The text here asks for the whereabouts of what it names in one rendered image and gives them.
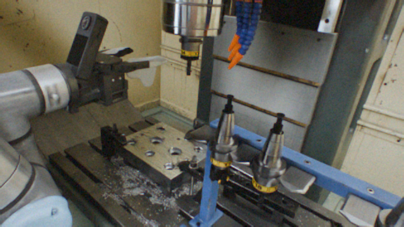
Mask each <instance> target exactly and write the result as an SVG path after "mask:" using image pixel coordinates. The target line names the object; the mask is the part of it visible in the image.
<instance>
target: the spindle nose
mask: <svg viewBox="0 0 404 227"><path fill-rule="evenodd" d="M225 3H226V0H161V1H160V22H161V29H162V30H163V31H165V32H167V33H171V34H174V35H182V37H195V38H211V37H216V36H219V35H220V34H221V33H222V27H223V20H224V14H225Z"/></svg>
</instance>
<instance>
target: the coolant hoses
mask: <svg viewBox="0 0 404 227"><path fill-rule="evenodd" d="M252 1H253V0H245V3H244V0H237V2H236V5H237V7H236V11H237V12H236V16H237V19H236V20H237V32H236V33H235V35H234V37H233V39H232V42H231V44H230V46H229V48H228V51H229V52H230V51H231V50H232V49H233V50H232V52H231V53H230V55H229V58H228V60H229V61H230V60H231V59H232V58H233V57H234V58H233V59H232V62H231V63H230V65H229V66H228V69H229V70H230V69H231V68H233V67H234V66H235V65H236V64H237V63H238V62H239V61H240V60H241V59H242V57H243V56H244V55H246V52H247V51H248V50H249V46H251V44H252V41H253V40H254V36H255V34H256V30H257V29H258V26H257V25H258V24H259V19H260V13H261V7H262V5H263V4H262V2H263V0H254V1H255V3H254V9H252V6H253V2H252ZM243 5H244V6H245V8H244V7H243ZM243 11H245V13H244V12H243ZM251 11H253V14H251ZM251 16H252V19H251ZM250 23H251V24H250Z"/></svg>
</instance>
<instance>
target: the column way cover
mask: <svg viewBox="0 0 404 227"><path fill-rule="evenodd" d="M236 19H237V16H225V15H224V20H223V27H222V33H221V34H220V35H219V36H216V37H214V43H213V55H212V57H213V58H214V61H213V72H212V79H211V90H210V91H211V93H212V95H211V106H210V117H209V123H210V122H212V121H214V120H216V119H219V118H220V115H221V112H222V110H223V109H224V107H225V104H227V97H226V96H227V95H233V96H234V98H233V99H232V105H233V108H232V110H233V111H234V125H236V126H238V127H241V128H243V129H245V130H247V131H250V132H252V133H254V134H257V135H259V136H262V137H265V138H267V137H268V134H269V132H270V129H272V128H273V126H274V123H276V121H277V118H278V117H277V116H276V115H277V113H283V114H285V118H283V121H282V124H283V130H282V131H283V132H284V139H283V146H285V147H287V148H290V149H292V150H294V151H296V152H298V153H300V151H301V148H302V144H303V142H304V138H305V134H306V131H307V127H308V125H309V124H310V123H311V119H312V115H313V113H314V109H315V106H316V102H317V100H318V96H319V92H320V89H321V85H323V84H324V81H325V78H326V75H327V72H328V68H329V65H330V60H331V57H332V54H333V50H334V48H335V44H336V40H337V37H338V33H326V32H319V31H318V30H315V29H310V28H303V27H299V26H292V25H284V24H280V23H273V22H269V21H261V20H259V24H258V25H257V26H258V29H257V30H256V34H255V36H254V40H253V41H252V44H251V46H249V50H248V51H247V52H246V55H244V56H243V57H242V59H241V60H240V61H239V62H238V63H237V64H236V65H235V66H234V67H233V68H231V69H230V70H229V69H228V66H229V65H230V63H231V62H232V59H233V58H234V57H233V58H232V59H231V60H230V61H229V60H228V58H229V55H230V53H231V52H232V50H233V49H232V50H231V51H230V52H229V51H228V48H229V46H230V44H231V42H232V39H233V37H234V35H235V33H236V32H237V20H236Z"/></svg>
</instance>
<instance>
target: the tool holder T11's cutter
mask: <svg viewBox="0 0 404 227"><path fill-rule="evenodd" d="M229 173H230V168H229V167H227V168H226V169H224V170H219V169H217V168H215V167H214V166H213V164H211V165H210V174H209V179H210V180H211V181H212V182H213V181H215V180H216V181H218V182H217V183H218V184H219V183H225V180H226V179H227V181H228V179H229Z"/></svg>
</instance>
